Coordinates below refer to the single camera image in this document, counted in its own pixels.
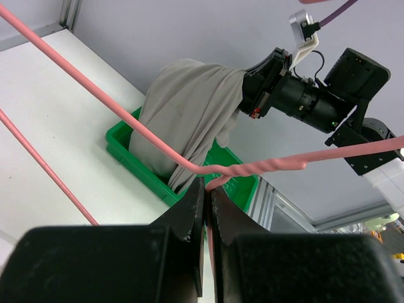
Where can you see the pink wire hanger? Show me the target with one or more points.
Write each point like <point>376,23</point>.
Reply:
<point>294,162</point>

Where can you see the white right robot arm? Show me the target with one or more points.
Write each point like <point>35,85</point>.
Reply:
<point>328,189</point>

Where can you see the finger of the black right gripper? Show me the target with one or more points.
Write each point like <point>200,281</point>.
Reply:
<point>270,65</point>

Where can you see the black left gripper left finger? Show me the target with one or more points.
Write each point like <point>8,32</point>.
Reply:
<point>158,262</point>

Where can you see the aluminium mounting rail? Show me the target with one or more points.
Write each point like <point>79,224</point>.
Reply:
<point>273,211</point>

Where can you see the grey trousers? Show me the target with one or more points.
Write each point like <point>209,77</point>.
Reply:
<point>192,105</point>

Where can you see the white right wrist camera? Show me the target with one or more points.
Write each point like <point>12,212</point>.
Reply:
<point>304,29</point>

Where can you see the green plastic bin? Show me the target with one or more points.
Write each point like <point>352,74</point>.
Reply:
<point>240,190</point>

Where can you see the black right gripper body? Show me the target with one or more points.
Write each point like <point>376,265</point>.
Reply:
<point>287,93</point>

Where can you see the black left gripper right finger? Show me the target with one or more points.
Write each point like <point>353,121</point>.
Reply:
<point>252,264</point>

